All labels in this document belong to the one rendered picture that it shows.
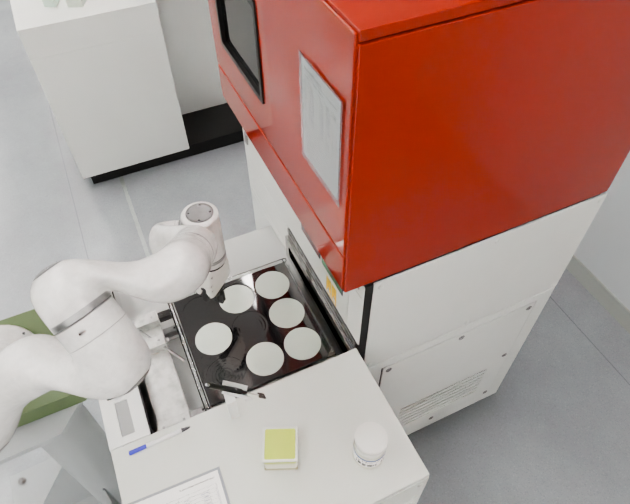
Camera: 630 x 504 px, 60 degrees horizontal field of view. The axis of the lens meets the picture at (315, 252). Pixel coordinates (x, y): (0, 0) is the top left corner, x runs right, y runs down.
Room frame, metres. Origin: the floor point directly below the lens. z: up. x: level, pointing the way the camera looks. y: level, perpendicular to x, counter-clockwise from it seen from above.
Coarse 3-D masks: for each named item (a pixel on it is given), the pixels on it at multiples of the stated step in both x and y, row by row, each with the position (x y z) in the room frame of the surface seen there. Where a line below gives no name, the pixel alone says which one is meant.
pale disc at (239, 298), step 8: (232, 288) 0.93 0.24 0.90; (240, 288) 0.93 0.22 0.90; (248, 288) 0.93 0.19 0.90; (232, 296) 0.90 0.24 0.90; (240, 296) 0.90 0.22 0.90; (248, 296) 0.90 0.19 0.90; (224, 304) 0.88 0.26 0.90; (232, 304) 0.88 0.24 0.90; (240, 304) 0.88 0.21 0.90; (248, 304) 0.88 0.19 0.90; (232, 312) 0.85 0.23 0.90; (240, 312) 0.85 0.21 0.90
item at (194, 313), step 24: (192, 312) 0.85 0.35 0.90; (216, 312) 0.85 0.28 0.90; (264, 312) 0.85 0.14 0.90; (192, 336) 0.77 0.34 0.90; (240, 336) 0.77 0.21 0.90; (264, 336) 0.77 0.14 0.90; (216, 360) 0.70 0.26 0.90; (240, 360) 0.70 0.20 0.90; (288, 360) 0.70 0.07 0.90; (312, 360) 0.70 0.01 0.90
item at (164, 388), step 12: (144, 336) 0.79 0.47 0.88; (156, 360) 0.71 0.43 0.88; (168, 360) 0.71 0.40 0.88; (156, 372) 0.68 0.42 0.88; (168, 372) 0.68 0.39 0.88; (156, 384) 0.64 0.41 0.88; (168, 384) 0.64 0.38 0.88; (180, 384) 0.65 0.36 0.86; (156, 396) 0.61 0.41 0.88; (168, 396) 0.61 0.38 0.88; (180, 396) 0.61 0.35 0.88; (156, 408) 0.58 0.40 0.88; (168, 408) 0.58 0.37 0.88; (180, 408) 0.58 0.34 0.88; (156, 420) 0.55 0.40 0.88
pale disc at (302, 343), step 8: (296, 328) 0.80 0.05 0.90; (304, 328) 0.80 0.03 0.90; (288, 336) 0.77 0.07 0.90; (296, 336) 0.77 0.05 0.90; (304, 336) 0.77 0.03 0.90; (312, 336) 0.77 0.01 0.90; (288, 344) 0.75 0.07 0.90; (296, 344) 0.75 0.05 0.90; (304, 344) 0.75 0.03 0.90; (312, 344) 0.74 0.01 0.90; (320, 344) 0.74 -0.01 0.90; (288, 352) 0.72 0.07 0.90; (296, 352) 0.72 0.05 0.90; (304, 352) 0.72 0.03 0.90; (312, 352) 0.72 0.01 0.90
